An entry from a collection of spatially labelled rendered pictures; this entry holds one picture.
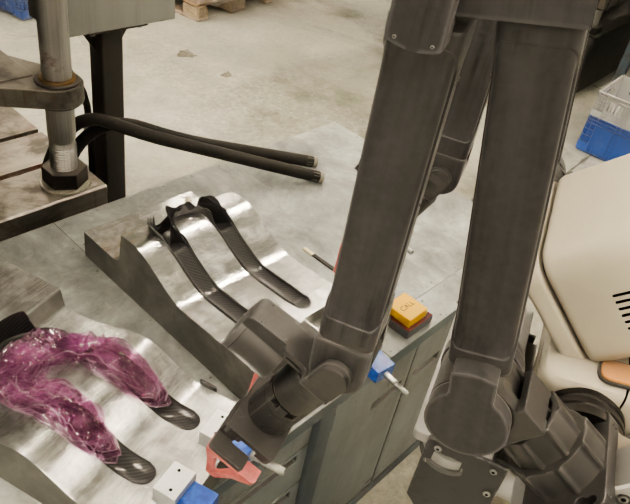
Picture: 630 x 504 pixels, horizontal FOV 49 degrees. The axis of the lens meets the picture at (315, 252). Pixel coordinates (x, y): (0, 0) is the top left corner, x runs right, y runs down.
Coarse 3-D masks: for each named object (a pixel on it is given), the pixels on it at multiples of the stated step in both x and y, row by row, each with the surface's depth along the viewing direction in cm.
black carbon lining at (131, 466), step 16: (16, 320) 108; (0, 336) 107; (16, 336) 109; (176, 400) 106; (160, 416) 103; (176, 416) 104; (192, 416) 104; (128, 448) 98; (112, 464) 96; (128, 464) 97; (144, 464) 97; (128, 480) 94; (144, 480) 95
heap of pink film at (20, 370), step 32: (0, 352) 103; (32, 352) 104; (64, 352) 105; (96, 352) 103; (128, 352) 105; (0, 384) 100; (32, 384) 99; (64, 384) 97; (128, 384) 102; (160, 384) 105; (32, 416) 95; (64, 416) 94; (96, 416) 96; (96, 448) 94
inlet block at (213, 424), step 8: (216, 416) 101; (224, 416) 102; (208, 424) 100; (216, 424) 100; (200, 432) 99; (208, 432) 99; (200, 440) 100; (208, 440) 99; (240, 448) 99; (248, 448) 99; (248, 456) 99; (264, 464) 99; (272, 464) 99; (280, 472) 98
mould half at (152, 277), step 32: (192, 192) 150; (128, 224) 138; (192, 224) 128; (256, 224) 135; (96, 256) 134; (128, 256) 124; (160, 256) 122; (224, 256) 128; (256, 256) 131; (288, 256) 134; (128, 288) 129; (160, 288) 120; (192, 288) 121; (224, 288) 124; (256, 288) 125; (320, 288) 126; (160, 320) 125; (192, 320) 116; (224, 320) 117; (192, 352) 120; (224, 352) 113; (224, 384) 117
